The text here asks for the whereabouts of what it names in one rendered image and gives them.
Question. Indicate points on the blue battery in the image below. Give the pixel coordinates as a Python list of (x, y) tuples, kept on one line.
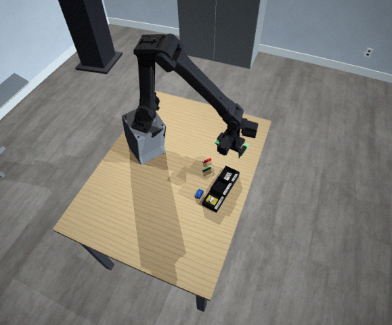
[(199, 193)]

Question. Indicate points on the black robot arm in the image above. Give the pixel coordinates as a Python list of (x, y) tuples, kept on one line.
[(162, 48)]

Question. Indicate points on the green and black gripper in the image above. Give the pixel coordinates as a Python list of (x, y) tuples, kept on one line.
[(239, 148)]

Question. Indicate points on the yellow block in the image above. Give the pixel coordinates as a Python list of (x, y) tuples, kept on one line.
[(213, 202)]

